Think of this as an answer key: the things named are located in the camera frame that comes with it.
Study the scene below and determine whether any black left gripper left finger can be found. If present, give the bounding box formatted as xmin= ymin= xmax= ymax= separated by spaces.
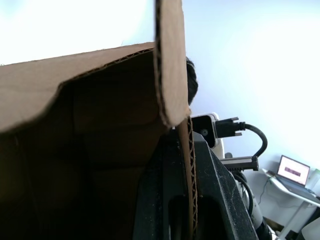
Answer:
xmin=132 ymin=128 xmax=191 ymax=240

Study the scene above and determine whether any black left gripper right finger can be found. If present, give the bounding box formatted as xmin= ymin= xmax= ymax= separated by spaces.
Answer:
xmin=191 ymin=131 xmax=260 ymax=240

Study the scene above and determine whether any small brown cardboard box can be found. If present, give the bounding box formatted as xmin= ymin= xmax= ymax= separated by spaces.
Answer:
xmin=0 ymin=0 xmax=201 ymax=240

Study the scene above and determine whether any white desk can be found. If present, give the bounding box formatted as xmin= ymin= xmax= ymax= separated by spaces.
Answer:
xmin=261 ymin=167 xmax=320 ymax=240

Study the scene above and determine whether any open grey laptop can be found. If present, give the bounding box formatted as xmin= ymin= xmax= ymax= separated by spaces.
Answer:
xmin=274 ymin=154 xmax=320 ymax=200

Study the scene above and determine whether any person's black-haired head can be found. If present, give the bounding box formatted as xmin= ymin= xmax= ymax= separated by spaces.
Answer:
xmin=185 ymin=56 xmax=200 ymax=107

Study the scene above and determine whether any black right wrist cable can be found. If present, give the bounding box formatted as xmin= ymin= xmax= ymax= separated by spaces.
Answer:
xmin=215 ymin=116 xmax=269 ymax=159

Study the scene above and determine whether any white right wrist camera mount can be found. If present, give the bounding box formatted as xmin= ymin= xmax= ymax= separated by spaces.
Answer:
xmin=191 ymin=112 xmax=226 ymax=160

